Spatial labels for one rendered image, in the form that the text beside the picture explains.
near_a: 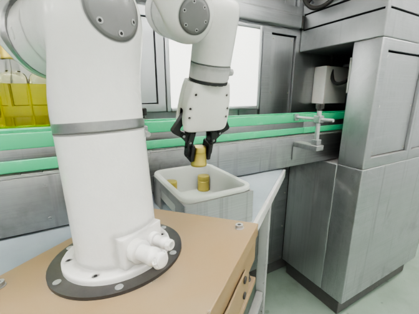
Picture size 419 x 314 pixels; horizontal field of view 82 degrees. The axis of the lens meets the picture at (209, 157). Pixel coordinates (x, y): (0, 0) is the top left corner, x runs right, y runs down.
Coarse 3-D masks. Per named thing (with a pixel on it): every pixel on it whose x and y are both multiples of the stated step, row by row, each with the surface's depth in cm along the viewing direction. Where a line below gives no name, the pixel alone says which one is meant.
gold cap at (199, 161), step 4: (196, 148) 52; (200, 148) 52; (204, 148) 52; (196, 152) 52; (200, 152) 52; (204, 152) 52; (196, 156) 52; (200, 156) 52; (204, 156) 53; (196, 160) 52; (200, 160) 52; (204, 160) 53; (192, 164) 53; (196, 164) 53; (200, 164) 53; (204, 164) 53
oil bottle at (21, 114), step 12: (12, 72) 55; (0, 84) 54; (12, 84) 55; (24, 84) 56; (0, 96) 54; (12, 96) 55; (24, 96) 56; (12, 108) 56; (24, 108) 57; (12, 120) 56; (24, 120) 57
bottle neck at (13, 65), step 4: (4, 60) 54; (8, 60) 55; (12, 60) 55; (4, 64) 55; (8, 64) 55; (12, 64) 55; (16, 64) 56; (4, 68) 55; (8, 68) 55; (12, 68) 55; (16, 68) 56
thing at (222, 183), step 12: (168, 168) 68; (180, 168) 69; (192, 168) 70; (204, 168) 72; (216, 168) 68; (180, 180) 69; (192, 180) 71; (216, 180) 67; (228, 180) 62; (240, 180) 58; (180, 192) 69; (192, 192) 70; (204, 192) 70; (216, 192) 51; (228, 192) 52; (240, 192) 53
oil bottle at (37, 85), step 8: (32, 80) 56; (40, 80) 57; (32, 88) 57; (40, 88) 57; (32, 96) 57; (40, 96) 58; (32, 104) 57; (40, 104) 58; (40, 112) 58; (40, 120) 59; (48, 120) 59
